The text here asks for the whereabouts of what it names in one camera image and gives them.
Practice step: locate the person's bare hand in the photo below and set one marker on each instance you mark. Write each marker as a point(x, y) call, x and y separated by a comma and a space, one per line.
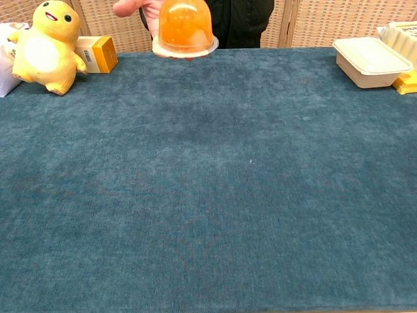
point(148, 11)

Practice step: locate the orange jelly cup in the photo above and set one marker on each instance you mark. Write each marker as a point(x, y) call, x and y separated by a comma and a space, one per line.
point(185, 26)

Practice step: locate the white and gold carton box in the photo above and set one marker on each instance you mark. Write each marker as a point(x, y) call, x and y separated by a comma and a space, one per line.
point(97, 53)

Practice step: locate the person's black clothed torso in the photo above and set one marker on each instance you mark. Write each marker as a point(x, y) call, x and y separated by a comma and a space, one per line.
point(241, 23)

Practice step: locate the yellow plush dinosaur toy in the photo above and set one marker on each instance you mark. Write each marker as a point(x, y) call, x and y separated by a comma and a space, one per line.
point(45, 49)

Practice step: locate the white paper bag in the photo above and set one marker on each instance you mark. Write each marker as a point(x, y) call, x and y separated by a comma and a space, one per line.
point(5, 65)

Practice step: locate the blue velvet tablecloth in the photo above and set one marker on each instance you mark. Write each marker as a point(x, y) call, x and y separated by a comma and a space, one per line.
point(208, 182)

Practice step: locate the woven rattan folding screen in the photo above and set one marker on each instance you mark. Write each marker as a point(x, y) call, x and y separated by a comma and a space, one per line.
point(342, 23)

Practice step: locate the beige lidded food container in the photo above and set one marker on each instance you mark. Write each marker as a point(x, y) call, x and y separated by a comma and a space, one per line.
point(369, 62)

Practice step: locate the cream ribbed plastic container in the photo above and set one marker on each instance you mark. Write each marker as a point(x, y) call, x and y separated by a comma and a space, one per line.
point(400, 37)

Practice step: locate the yellow flat package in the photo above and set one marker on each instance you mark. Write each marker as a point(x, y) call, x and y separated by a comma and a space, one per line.
point(406, 84)

